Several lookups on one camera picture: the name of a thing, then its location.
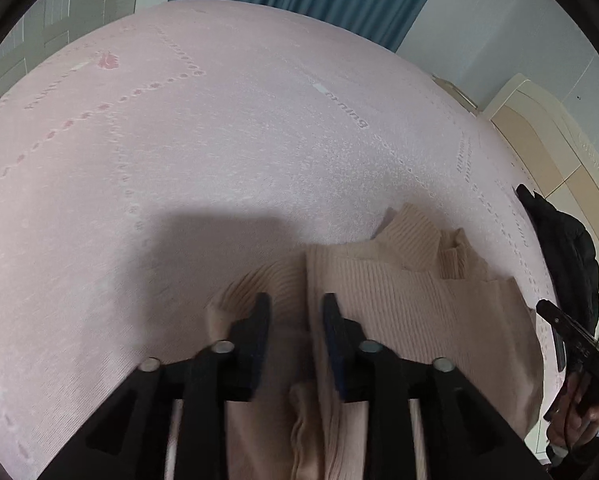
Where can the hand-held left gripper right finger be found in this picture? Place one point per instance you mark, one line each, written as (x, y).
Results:
(334, 347)

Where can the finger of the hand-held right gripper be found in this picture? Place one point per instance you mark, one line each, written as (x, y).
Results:
(564, 325)

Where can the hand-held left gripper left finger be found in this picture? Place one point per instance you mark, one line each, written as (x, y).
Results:
(257, 340)

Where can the beige knit sweater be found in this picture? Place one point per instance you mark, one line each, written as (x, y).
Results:
(404, 300)

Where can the person's right forearm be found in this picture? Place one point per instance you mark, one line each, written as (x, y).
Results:
(577, 462)

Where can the person's right hand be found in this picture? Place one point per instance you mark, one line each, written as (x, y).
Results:
(567, 422)

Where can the black puffer jacket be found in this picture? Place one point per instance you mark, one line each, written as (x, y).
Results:
(564, 250)

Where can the cream bed headboard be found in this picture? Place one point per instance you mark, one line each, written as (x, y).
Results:
(544, 135)

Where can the pink bed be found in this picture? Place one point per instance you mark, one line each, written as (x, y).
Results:
(204, 135)

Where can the white wardrobe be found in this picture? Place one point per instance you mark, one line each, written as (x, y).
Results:
(39, 25)

